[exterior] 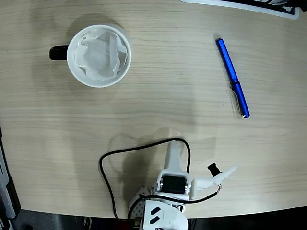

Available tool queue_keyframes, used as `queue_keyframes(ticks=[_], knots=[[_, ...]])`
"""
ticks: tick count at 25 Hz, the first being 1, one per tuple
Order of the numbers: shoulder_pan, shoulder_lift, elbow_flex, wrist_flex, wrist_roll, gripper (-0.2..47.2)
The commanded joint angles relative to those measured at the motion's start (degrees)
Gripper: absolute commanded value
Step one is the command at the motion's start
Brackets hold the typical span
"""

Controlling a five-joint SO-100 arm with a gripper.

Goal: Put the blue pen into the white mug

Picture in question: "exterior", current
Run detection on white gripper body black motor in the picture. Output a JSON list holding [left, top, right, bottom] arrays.
[[151, 175, 193, 200]]

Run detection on blue pen with metal clip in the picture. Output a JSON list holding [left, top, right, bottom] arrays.
[[215, 38, 250, 119]]

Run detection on crumpled white tissue paper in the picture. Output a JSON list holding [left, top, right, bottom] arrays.
[[73, 28, 129, 81]]

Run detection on white framed flat device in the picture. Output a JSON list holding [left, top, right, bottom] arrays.
[[179, 0, 300, 20]]

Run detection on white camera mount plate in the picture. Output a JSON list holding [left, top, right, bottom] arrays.
[[191, 165, 238, 200]]

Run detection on white perforated base plate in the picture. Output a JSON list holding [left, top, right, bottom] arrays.
[[129, 186, 151, 218]]

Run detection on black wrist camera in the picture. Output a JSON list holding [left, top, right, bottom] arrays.
[[207, 162, 221, 177]]

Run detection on black camera cable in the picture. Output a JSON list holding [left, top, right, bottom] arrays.
[[99, 138, 221, 220]]

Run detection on white mug with black handle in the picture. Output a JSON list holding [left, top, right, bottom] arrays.
[[49, 23, 132, 89]]

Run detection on grey metal rail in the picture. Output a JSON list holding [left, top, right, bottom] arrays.
[[0, 149, 16, 220]]

